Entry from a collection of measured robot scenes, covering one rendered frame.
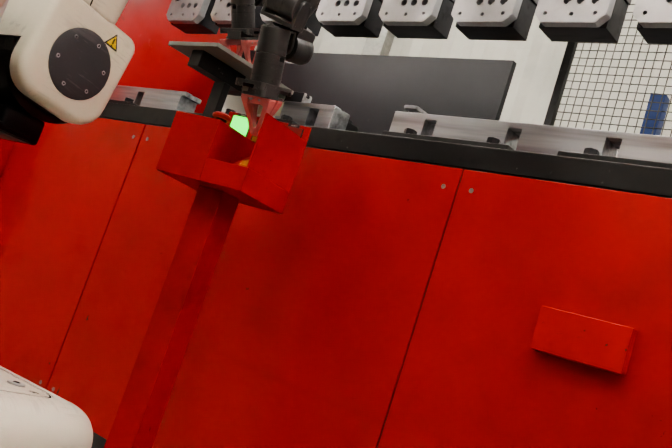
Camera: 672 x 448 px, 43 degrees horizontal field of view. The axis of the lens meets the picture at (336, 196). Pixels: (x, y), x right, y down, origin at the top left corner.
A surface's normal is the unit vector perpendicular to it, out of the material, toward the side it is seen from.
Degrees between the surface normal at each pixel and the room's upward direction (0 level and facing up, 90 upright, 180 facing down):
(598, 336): 90
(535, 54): 90
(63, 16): 90
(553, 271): 90
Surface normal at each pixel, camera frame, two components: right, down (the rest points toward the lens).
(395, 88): -0.60, -0.32
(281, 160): 0.85, 0.21
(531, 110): -0.40, -0.28
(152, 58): 0.74, 0.14
